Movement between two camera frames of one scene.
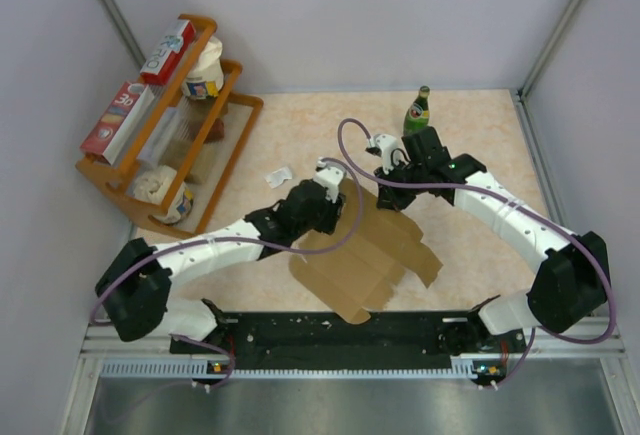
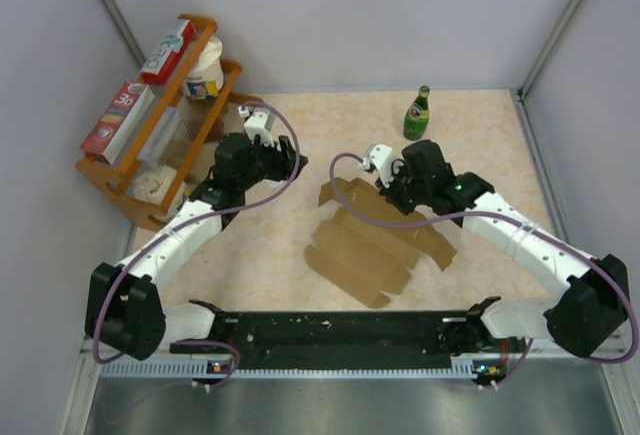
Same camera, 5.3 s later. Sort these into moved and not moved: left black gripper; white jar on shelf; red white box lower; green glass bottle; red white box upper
Moved: left black gripper
Not moved: red white box lower; red white box upper; green glass bottle; white jar on shelf
